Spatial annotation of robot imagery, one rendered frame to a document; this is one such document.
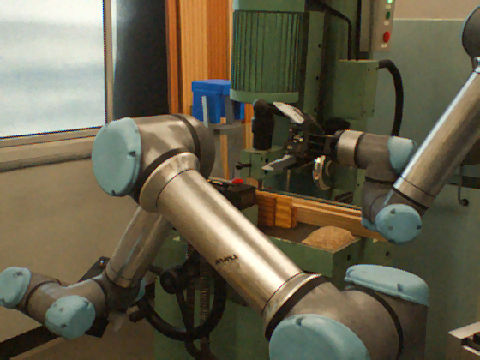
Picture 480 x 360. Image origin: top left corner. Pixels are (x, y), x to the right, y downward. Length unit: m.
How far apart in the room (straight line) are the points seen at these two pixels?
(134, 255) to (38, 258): 1.72
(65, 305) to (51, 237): 1.73
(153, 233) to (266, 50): 0.61
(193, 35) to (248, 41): 1.54
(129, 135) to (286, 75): 0.75
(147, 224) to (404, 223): 0.46
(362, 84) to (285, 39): 0.26
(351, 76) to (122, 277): 0.84
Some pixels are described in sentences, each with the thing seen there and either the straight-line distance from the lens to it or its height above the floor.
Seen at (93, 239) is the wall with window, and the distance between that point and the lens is 3.18.
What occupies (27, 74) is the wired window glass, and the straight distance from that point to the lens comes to 2.94.
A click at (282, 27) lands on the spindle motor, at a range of 1.70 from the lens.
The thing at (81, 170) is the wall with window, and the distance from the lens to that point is 3.06.
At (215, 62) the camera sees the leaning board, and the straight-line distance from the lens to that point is 3.41.
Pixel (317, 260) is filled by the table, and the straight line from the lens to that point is 1.59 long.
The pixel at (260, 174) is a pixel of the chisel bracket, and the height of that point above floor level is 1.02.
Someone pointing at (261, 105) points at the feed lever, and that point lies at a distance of 1.50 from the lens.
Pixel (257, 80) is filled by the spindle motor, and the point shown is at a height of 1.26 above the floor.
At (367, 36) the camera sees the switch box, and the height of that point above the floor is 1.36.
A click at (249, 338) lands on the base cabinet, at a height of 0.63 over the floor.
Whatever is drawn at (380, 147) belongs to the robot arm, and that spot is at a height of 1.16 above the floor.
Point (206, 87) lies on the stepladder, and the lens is 2.65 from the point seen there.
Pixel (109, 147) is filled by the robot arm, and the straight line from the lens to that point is 1.07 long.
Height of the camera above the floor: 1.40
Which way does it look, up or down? 13 degrees down
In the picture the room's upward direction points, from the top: 2 degrees clockwise
